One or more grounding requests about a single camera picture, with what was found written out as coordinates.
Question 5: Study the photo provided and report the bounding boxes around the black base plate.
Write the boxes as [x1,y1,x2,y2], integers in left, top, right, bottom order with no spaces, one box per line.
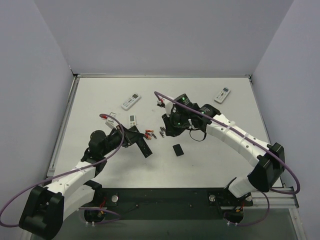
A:
[85,188,243,220]

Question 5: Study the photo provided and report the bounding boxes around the red battery lower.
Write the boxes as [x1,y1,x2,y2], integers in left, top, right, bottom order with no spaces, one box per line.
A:
[145,132,152,140]

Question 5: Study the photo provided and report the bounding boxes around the white remote top left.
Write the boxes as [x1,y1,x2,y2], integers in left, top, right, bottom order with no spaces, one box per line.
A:
[121,93,141,111]

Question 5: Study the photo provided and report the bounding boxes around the purple cable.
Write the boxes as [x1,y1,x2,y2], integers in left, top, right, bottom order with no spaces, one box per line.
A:
[153,91,302,227]
[0,113,126,227]

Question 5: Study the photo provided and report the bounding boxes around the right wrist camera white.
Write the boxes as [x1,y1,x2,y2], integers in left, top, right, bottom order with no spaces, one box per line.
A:
[157,96,178,118]

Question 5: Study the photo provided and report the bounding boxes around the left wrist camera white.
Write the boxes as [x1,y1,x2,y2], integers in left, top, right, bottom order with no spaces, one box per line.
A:
[105,112,119,129]

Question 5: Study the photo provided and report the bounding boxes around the white remote upright centre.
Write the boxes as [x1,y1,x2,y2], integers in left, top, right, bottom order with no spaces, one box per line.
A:
[129,115,137,127]

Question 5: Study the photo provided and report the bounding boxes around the black battery cover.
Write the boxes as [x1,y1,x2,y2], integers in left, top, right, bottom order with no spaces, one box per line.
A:
[172,144,184,157]

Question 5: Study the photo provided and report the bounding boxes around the aluminium front rail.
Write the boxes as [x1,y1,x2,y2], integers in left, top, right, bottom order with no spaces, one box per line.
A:
[34,186,300,211]

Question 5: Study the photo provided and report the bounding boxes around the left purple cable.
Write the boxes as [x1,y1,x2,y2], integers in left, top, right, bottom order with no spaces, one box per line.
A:
[0,113,126,227]

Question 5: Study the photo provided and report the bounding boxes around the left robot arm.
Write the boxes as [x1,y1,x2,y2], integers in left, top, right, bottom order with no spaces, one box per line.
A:
[18,126,152,240]

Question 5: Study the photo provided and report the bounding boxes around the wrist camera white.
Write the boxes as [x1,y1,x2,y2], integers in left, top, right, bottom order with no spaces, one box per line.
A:
[157,96,178,118]
[105,112,119,129]

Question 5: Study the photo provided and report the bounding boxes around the black remote control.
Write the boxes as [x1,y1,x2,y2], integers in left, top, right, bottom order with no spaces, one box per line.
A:
[136,138,153,158]

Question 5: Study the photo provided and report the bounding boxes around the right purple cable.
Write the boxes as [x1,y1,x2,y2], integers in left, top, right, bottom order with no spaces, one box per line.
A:
[153,91,302,227]

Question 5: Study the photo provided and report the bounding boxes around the white remote top right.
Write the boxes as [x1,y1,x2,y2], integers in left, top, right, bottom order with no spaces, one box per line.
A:
[214,87,231,104]

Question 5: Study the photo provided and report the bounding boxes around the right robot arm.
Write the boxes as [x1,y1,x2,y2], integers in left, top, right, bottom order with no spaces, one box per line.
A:
[157,93,285,199]

